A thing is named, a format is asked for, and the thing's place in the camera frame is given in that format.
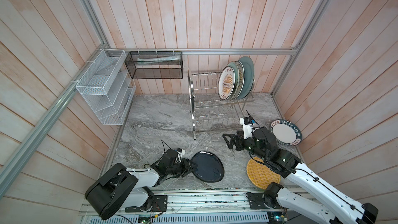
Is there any chrome dish rack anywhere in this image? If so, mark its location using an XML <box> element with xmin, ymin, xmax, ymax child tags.
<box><xmin>187</xmin><ymin>72</ymin><xmax>255</xmax><ymax>140</ymax></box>

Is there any mint plate with flower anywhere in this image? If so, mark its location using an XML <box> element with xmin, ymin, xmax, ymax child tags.
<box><xmin>228</xmin><ymin>62</ymin><xmax>239</xmax><ymax>100</ymax></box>

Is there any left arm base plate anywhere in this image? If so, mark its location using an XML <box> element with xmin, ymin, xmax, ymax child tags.
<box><xmin>124</xmin><ymin>195</ymin><xmax>168</xmax><ymax>213</ymax></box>

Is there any black mesh basket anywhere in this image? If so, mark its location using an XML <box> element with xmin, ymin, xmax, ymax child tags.
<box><xmin>124</xmin><ymin>51</ymin><xmax>183</xmax><ymax>79</ymax></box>

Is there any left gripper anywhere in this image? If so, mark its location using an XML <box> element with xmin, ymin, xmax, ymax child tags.
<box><xmin>166</xmin><ymin>158</ymin><xmax>198</xmax><ymax>178</ymax></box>

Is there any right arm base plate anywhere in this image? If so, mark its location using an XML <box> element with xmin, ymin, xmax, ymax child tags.
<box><xmin>245</xmin><ymin>191</ymin><xmax>283</xmax><ymax>209</ymax></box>

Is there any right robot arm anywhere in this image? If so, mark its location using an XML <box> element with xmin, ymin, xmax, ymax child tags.
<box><xmin>222</xmin><ymin>125</ymin><xmax>378</xmax><ymax>224</ymax></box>

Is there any aluminium frame rail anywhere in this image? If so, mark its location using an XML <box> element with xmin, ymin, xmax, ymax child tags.
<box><xmin>110</xmin><ymin>48</ymin><xmax>298</xmax><ymax>56</ymax></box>

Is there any white plate dark lettered rim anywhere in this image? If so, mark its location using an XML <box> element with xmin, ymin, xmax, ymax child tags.
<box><xmin>270</xmin><ymin>119</ymin><xmax>303</xmax><ymax>146</ymax></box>

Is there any white wire shelf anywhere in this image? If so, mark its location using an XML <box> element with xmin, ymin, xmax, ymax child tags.
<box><xmin>76</xmin><ymin>49</ymin><xmax>136</xmax><ymax>125</ymax></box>

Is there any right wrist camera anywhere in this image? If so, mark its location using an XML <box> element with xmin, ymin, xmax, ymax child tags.
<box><xmin>239</xmin><ymin>117</ymin><xmax>255</xmax><ymax>139</ymax></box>

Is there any orange sunburst plate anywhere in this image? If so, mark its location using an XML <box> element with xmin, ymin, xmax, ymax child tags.
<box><xmin>235</xmin><ymin>60</ymin><xmax>245</xmax><ymax>100</ymax></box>
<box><xmin>218</xmin><ymin>66</ymin><xmax>235</xmax><ymax>100</ymax></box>

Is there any dark blue oval plate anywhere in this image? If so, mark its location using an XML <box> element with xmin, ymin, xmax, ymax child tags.
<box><xmin>191</xmin><ymin>151</ymin><xmax>225</xmax><ymax>183</ymax></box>

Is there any yellow woven plate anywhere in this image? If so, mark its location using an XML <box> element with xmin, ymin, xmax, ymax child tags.
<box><xmin>246</xmin><ymin>157</ymin><xmax>281</xmax><ymax>190</ymax></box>

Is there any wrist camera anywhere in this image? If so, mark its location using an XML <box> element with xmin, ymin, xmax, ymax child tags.
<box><xmin>176</xmin><ymin>148</ymin><xmax>186</xmax><ymax>160</ymax></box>
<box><xmin>239</xmin><ymin>117</ymin><xmax>255</xmax><ymax>139</ymax></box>

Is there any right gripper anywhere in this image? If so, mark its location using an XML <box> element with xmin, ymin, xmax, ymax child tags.
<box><xmin>222</xmin><ymin>129</ymin><xmax>267</xmax><ymax>162</ymax></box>

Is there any grey-green plate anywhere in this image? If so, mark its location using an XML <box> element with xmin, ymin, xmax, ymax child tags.
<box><xmin>237</xmin><ymin>56</ymin><xmax>255</xmax><ymax>100</ymax></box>

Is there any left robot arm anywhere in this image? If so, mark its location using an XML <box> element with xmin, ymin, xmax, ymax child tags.
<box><xmin>85</xmin><ymin>148</ymin><xmax>198</xmax><ymax>220</ymax></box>

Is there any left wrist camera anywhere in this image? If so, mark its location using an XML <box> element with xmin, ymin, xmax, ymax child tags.
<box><xmin>176</xmin><ymin>148</ymin><xmax>186</xmax><ymax>160</ymax></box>

